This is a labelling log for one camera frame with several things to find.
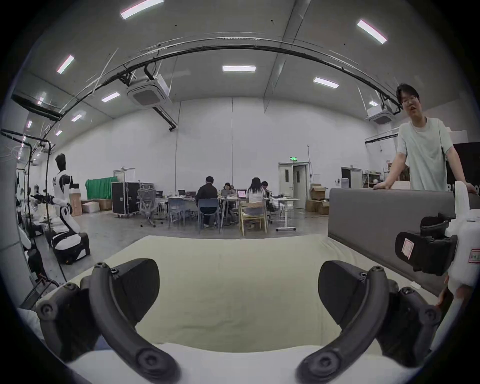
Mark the green cloth screen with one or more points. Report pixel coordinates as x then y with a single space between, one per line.
98 189

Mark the blue chair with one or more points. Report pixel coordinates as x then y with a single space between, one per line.
209 208

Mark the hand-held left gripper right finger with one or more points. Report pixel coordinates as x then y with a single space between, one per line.
369 318

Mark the stack of cardboard cartons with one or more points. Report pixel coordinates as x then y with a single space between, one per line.
318 198

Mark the long table with laptops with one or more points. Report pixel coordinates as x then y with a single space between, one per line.
180 200

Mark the white and black humanoid robot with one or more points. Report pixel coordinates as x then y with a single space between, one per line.
63 210

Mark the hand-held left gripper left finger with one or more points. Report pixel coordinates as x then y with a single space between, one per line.
112 322

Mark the wooden chair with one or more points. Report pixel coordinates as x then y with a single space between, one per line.
254 213

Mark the person's right hand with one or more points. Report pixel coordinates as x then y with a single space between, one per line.
446 298

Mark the grey padded headboard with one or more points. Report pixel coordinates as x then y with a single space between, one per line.
367 217

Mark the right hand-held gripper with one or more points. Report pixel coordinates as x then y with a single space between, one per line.
468 243

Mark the white double door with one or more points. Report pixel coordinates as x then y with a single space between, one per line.
293 180

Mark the black flight case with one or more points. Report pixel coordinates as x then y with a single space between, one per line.
125 198

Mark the group of people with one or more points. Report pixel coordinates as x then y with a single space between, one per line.
207 193

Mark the grey mesh office chair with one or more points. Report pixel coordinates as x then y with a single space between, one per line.
147 200

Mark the white standing table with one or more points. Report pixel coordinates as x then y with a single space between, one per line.
287 204

